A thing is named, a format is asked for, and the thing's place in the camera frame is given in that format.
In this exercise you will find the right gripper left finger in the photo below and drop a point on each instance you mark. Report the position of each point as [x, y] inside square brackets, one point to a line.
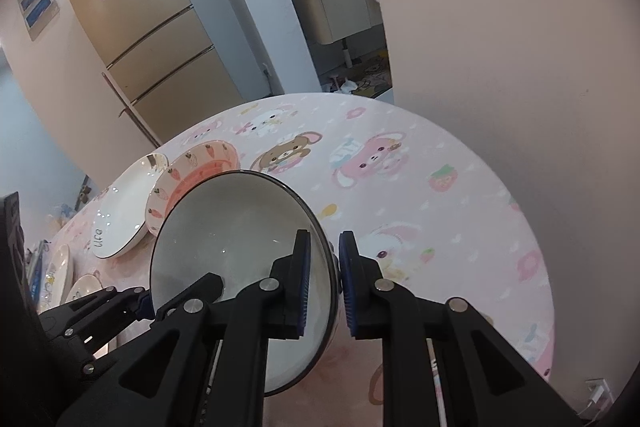
[203, 361]

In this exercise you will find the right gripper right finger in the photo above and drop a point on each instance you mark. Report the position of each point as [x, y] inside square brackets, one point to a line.
[443, 364]

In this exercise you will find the white cartoon plate back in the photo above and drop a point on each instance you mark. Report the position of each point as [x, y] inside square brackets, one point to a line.
[86, 284]

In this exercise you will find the white cartoon plate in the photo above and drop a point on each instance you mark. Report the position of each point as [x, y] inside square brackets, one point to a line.
[86, 284]
[57, 278]

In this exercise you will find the white black-rimmed bowl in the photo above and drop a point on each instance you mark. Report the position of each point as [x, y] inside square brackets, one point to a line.
[235, 225]

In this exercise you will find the white life plate front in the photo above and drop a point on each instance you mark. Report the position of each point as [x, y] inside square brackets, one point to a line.
[119, 222]

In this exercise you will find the pink carrot bowl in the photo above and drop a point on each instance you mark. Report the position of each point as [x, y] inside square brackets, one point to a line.
[191, 168]

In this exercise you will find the pink cartoon tablecloth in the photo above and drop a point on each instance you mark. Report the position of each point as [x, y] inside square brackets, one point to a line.
[438, 219]

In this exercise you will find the bathroom floor mat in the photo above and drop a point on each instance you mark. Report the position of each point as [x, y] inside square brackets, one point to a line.
[372, 77]

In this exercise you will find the beige three-door refrigerator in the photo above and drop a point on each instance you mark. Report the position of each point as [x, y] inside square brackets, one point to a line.
[160, 59]

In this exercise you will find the bathroom vanity cabinet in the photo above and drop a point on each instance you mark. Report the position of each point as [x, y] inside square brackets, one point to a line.
[328, 21]

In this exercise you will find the wall electrical panel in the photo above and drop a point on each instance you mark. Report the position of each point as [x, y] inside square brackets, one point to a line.
[37, 15]

